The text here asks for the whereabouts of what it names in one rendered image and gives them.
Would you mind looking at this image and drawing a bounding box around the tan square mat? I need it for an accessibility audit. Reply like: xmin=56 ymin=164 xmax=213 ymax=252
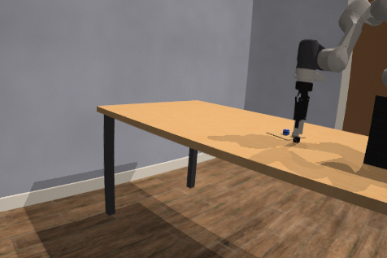
xmin=266 ymin=130 xmax=306 ymax=141

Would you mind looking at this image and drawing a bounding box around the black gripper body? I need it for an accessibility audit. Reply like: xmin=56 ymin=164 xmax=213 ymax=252
xmin=295 ymin=81 xmax=313 ymax=103

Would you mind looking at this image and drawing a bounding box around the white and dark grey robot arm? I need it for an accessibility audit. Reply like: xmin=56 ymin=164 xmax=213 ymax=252
xmin=294 ymin=0 xmax=387 ymax=82

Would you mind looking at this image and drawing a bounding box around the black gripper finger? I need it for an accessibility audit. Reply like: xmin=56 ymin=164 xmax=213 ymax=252
xmin=293 ymin=94 xmax=307 ymax=136
xmin=299 ymin=95 xmax=310 ymax=134

